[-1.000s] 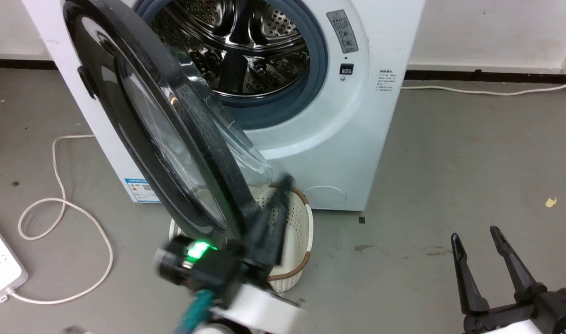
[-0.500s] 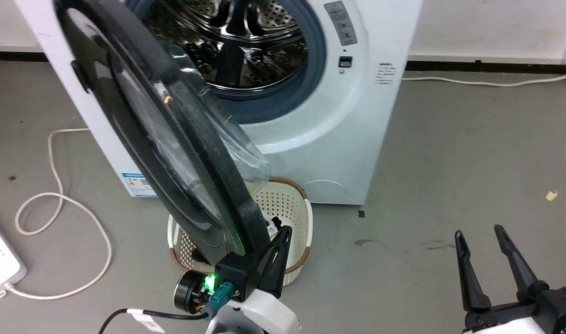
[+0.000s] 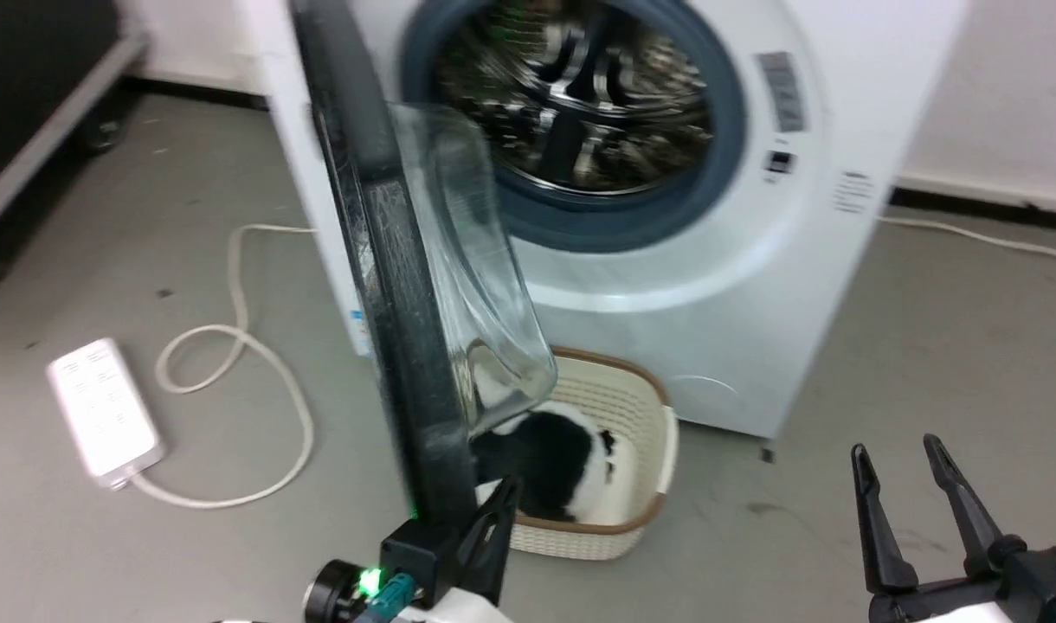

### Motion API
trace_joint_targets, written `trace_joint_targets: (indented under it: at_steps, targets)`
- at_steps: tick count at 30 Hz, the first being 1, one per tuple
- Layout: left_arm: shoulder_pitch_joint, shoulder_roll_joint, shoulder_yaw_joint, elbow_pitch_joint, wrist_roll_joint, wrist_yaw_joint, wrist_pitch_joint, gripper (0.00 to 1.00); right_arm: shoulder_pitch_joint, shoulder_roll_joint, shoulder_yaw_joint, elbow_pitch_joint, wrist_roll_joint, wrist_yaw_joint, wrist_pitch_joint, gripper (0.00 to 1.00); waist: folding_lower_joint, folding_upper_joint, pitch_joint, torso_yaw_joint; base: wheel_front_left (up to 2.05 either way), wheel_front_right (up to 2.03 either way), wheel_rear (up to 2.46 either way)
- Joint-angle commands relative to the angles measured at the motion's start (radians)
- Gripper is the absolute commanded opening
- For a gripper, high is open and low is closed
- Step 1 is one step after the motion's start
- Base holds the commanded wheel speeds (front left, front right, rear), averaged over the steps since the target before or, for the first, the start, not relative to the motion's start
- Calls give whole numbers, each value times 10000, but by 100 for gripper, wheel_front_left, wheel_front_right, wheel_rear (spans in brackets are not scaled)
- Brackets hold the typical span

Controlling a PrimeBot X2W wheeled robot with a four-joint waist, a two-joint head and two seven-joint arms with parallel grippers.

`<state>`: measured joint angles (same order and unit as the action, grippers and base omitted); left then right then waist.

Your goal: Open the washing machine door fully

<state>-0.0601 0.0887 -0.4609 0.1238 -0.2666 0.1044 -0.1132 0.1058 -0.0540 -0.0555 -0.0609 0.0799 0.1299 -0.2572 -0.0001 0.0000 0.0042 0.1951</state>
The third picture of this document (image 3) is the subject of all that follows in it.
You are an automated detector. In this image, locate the black cart at left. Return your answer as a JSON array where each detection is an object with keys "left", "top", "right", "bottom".
[{"left": 0, "top": 0, "right": 149, "bottom": 252}]

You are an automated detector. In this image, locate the thin white floor cable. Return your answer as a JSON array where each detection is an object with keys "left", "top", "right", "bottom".
[{"left": 878, "top": 214, "right": 1056, "bottom": 264}]

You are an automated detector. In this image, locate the grey rubber door gasket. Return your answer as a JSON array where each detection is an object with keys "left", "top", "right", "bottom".
[{"left": 398, "top": 0, "right": 748, "bottom": 254}]

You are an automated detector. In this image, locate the black caster wheel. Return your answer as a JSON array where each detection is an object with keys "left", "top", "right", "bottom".
[{"left": 76, "top": 87, "right": 141, "bottom": 158}]

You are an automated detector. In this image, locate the white power strip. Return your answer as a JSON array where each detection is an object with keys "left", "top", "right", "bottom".
[{"left": 46, "top": 337, "right": 166, "bottom": 491}]

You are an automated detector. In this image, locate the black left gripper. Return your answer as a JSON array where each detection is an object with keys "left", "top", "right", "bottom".
[{"left": 380, "top": 475, "right": 523, "bottom": 608}]

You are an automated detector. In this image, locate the white front-load washing machine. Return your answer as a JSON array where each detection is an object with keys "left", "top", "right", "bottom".
[{"left": 242, "top": 0, "right": 970, "bottom": 442}]

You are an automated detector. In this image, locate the white power strip cable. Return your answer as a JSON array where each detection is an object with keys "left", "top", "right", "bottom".
[{"left": 130, "top": 223, "right": 318, "bottom": 510}]

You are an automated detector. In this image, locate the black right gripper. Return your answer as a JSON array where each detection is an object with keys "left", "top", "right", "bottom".
[{"left": 850, "top": 434, "right": 1056, "bottom": 623}]

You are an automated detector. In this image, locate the grey label sticker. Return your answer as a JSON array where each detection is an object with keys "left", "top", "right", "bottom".
[{"left": 756, "top": 52, "right": 807, "bottom": 133}]

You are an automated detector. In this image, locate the black and white garment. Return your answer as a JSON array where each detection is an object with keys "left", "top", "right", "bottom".
[{"left": 472, "top": 350, "right": 621, "bottom": 525}]

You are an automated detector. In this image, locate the black glass washing machine door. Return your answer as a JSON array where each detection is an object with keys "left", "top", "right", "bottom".
[{"left": 290, "top": 0, "right": 559, "bottom": 529}]

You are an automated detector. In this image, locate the steel washing machine drum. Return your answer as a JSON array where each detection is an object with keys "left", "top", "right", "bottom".
[{"left": 433, "top": 0, "right": 716, "bottom": 196}]

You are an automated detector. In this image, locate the cream plastic laundry basket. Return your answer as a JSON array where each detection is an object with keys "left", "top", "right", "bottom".
[{"left": 472, "top": 346, "right": 680, "bottom": 562}]

